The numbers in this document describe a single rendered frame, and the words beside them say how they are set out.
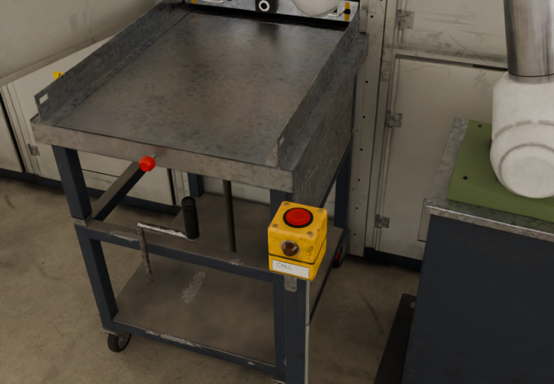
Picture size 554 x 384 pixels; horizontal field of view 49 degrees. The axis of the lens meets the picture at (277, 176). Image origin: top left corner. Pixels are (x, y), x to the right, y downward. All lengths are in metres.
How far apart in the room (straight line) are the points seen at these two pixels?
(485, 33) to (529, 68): 0.64
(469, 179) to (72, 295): 1.42
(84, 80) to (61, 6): 0.28
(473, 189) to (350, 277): 0.96
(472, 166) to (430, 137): 0.52
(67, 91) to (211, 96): 0.33
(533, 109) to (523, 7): 0.16
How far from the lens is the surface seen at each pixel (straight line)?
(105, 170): 2.46
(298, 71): 1.56
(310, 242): 0.98
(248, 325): 1.80
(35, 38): 1.73
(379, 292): 2.13
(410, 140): 1.88
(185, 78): 1.55
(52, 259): 2.38
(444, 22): 1.71
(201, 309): 1.85
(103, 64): 1.62
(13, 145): 2.69
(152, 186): 2.38
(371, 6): 1.74
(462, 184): 1.29
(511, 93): 1.08
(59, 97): 1.49
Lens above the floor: 1.55
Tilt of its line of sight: 37 degrees down
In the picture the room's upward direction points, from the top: 1 degrees counter-clockwise
